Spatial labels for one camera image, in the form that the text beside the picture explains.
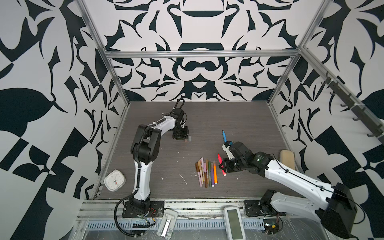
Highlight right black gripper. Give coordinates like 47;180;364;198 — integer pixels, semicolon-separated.
217;157;247;172

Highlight red pink marker pen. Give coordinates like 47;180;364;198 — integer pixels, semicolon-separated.
218;154;227;177

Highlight blue marker pen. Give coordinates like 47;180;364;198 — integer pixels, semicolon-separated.
222;130;227;143

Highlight orange marker pen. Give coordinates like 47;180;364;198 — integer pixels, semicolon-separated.
213;161;218;185

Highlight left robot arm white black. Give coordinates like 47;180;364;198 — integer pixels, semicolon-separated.
129;107;189;213

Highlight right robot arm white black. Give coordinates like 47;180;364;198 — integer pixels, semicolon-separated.
219;141;358;239

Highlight purple marker pen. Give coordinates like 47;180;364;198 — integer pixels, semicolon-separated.
210;162;215;187

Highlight green marker pen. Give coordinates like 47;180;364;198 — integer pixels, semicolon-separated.
207;161;212;187

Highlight light pink marker pen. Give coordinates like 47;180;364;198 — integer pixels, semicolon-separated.
200;157;206;185

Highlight gold tan marker pen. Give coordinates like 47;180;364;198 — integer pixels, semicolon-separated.
198;160;204;184

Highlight beige whiteboard eraser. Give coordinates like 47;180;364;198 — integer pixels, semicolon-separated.
279;150;296;170

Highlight white handheld display device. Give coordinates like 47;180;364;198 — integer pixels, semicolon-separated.
223;207;246;240

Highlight small green led circuit board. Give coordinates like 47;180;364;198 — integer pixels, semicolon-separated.
263;217;284;236

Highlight white square clock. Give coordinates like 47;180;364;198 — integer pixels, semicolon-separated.
104;170;126;192

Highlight white grey remote device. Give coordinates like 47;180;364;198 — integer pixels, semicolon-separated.
157;209;179;240

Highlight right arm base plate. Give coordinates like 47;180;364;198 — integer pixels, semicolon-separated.
244;200;286;217

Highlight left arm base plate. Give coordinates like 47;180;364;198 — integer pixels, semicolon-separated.
122;199;165;218

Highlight black corrugated cable hose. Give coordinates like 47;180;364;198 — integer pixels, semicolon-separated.
112;191;157;238

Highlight aluminium frame front rail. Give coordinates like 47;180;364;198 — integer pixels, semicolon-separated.
76;197;331;221

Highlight black coat hook rail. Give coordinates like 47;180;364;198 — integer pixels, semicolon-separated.
322;76;384;145

